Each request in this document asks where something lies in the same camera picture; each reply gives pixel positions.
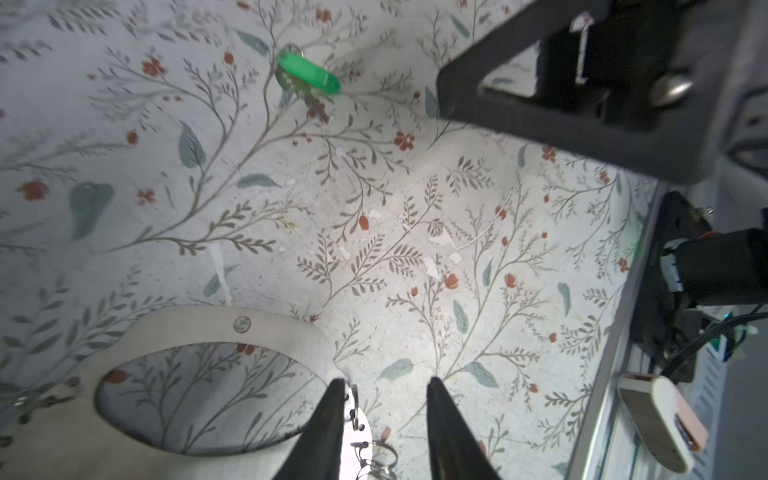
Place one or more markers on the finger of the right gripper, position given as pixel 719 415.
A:
pixel 664 88

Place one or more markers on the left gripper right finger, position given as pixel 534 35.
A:
pixel 454 452

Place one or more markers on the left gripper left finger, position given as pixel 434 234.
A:
pixel 317 453

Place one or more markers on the green tagged key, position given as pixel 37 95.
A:
pixel 306 80

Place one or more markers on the white pink small device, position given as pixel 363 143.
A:
pixel 664 420

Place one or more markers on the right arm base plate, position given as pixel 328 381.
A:
pixel 665 321

